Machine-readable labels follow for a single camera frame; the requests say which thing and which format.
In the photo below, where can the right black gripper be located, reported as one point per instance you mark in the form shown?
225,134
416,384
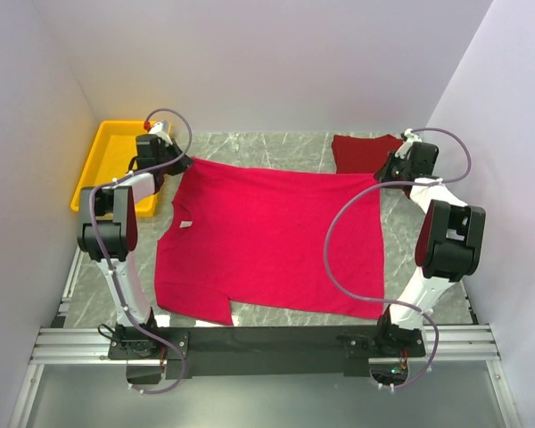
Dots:
383,175

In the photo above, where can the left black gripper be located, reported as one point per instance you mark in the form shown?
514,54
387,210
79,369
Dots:
184,162

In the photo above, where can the yellow plastic tray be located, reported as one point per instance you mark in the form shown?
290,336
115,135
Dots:
113,147

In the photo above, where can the bright red t-shirt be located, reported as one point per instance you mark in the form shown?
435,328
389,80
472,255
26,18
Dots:
293,240

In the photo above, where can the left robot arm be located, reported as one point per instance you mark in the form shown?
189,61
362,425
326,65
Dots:
108,234

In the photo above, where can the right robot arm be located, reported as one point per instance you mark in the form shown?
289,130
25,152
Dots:
448,247

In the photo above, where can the folded dark red t-shirt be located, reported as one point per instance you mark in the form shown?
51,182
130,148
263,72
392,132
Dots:
362,155

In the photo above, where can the black base beam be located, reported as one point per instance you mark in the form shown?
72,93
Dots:
273,350

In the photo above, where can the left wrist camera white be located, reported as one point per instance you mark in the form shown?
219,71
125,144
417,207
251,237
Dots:
159,128

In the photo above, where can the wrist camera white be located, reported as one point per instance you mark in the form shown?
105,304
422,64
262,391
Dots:
409,138
159,128

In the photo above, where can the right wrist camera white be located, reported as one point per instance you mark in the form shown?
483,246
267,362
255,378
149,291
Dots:
409,138

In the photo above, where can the aluminium rail frame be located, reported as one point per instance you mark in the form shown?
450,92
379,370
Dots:
70,382

